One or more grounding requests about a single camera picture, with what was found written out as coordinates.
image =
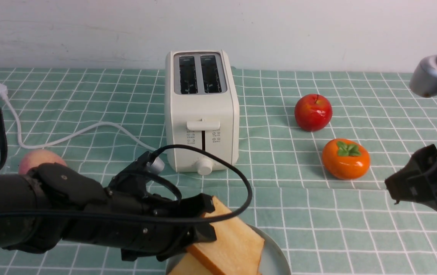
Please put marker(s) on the green checked tablecloth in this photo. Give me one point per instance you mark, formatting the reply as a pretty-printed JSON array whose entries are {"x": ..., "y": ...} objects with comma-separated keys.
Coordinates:
[{"x": 323, "y": 225}]

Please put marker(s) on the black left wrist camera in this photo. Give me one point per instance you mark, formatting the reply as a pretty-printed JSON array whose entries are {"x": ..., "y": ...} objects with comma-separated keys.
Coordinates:
[{"x": 132, "y": 179}]

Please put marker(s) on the pink peach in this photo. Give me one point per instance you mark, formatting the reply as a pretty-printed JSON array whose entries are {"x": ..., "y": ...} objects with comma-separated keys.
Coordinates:
[{"x": 36, "y": 157}]

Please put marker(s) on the orange persimmon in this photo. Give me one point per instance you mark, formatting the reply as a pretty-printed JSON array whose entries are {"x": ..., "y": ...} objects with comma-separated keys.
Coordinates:
[{"x": 345, "y": 159}]

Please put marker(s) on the pale green plate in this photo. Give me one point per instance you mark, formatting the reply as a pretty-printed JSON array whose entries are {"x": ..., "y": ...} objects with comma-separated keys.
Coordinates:
[{"x": 273, "y": 261}]

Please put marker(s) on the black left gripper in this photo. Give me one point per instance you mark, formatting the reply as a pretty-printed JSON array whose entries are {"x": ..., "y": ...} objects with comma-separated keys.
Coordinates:
[{"x": 120, "y": 229}]

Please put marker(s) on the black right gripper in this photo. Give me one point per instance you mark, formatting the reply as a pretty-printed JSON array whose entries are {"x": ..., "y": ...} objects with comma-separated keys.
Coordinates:
[{"x": 417, "y": 180}]

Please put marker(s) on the white two-slot toaster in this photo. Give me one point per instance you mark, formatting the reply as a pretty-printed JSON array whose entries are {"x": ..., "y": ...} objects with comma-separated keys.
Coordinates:
[{"x": 201, "y": 105}]

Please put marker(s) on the toast slice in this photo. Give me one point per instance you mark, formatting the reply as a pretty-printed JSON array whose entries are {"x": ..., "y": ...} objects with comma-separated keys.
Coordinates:
[
  {"x": 236, "y": 251},
  {"x": 188, "y": 264}
]

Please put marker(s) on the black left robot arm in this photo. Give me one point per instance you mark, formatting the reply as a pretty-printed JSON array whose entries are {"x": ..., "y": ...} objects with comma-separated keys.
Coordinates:
[{"x": 53, "y": 203}]

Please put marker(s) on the red apple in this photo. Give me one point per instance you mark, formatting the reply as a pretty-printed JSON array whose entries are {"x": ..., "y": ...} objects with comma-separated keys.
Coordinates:
[{"x": 313, "y": 112}]

